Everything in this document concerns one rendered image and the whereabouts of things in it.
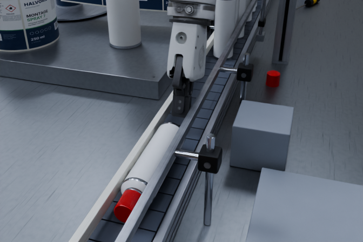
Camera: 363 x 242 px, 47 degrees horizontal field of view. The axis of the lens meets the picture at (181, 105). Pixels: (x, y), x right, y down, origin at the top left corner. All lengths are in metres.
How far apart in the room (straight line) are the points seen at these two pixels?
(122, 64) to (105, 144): 0.28
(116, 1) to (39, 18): 0.22
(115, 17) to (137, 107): 0.28
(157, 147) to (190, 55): 0.17
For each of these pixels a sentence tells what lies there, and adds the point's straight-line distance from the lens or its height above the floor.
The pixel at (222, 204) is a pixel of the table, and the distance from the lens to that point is 0.71.
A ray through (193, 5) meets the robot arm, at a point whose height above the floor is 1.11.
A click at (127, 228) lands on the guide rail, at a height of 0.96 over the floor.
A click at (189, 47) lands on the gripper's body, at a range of 0.71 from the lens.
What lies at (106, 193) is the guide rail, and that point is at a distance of 0.61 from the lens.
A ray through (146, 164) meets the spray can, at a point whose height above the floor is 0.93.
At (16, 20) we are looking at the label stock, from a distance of 1.19.
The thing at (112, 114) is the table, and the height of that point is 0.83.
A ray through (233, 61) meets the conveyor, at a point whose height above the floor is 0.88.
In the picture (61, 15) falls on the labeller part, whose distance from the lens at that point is 1.45.
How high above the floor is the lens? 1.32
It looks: 30 degrees down
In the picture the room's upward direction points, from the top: straight up
